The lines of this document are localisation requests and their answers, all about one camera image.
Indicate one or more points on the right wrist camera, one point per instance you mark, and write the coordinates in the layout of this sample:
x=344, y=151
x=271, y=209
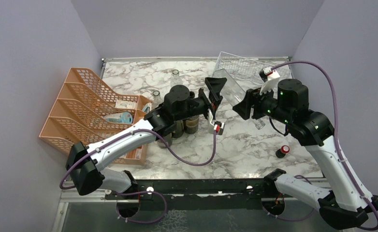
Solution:
x=270, y=78

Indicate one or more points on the blue correction tape package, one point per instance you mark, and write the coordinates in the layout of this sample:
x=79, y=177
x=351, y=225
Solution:
x=123, y=117

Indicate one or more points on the red and black stopper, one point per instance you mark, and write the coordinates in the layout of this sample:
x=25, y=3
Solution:
x=282, y=152

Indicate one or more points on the green wine bottle silver neck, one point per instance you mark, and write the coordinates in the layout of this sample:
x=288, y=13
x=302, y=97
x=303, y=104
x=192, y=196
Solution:
x=168, y=141

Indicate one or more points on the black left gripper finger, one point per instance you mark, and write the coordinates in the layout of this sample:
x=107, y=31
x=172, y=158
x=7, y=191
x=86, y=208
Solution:
x=216, y=101
x=215, y=86

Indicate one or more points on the orange plastic file organizer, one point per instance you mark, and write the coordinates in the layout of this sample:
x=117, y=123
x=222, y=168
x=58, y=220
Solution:
x=79, y=110

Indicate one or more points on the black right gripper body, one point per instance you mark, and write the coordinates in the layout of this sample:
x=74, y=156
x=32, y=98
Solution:
x=264, y=103

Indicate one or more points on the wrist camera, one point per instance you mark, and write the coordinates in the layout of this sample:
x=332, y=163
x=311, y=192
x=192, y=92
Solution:
x=214, y=126
x=270, y=78

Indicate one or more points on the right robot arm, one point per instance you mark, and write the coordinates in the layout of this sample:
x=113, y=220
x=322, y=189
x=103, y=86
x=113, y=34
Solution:
x=347, y=203

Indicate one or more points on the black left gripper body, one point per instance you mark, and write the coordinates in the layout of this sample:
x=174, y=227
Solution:
x=200, y=105

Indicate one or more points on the white wire wine rack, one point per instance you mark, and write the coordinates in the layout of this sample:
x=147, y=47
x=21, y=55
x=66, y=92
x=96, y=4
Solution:
x=245, y=71

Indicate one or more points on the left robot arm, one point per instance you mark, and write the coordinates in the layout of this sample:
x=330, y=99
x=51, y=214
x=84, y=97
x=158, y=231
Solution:
x=86, y=164

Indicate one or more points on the tall clear glass bottle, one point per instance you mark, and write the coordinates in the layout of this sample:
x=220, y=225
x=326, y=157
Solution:
x=176, y=81

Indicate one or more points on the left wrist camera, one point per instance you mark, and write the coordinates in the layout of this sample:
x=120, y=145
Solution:
x=214, y=126

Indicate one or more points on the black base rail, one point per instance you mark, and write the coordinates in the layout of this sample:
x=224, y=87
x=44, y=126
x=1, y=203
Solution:
x=196, y=194

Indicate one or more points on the green wine bottle white label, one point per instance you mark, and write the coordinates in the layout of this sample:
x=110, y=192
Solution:
x=191, y=125

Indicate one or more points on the green wine bottle dark label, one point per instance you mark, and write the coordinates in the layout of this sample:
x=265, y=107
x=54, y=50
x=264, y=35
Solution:
x=178, y=132

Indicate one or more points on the white card box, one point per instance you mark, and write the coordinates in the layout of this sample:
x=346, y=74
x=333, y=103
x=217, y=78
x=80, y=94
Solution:
x=121, y=104

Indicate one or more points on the clear square glass bottle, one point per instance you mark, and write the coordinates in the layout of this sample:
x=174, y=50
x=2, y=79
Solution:
x=157, y=99

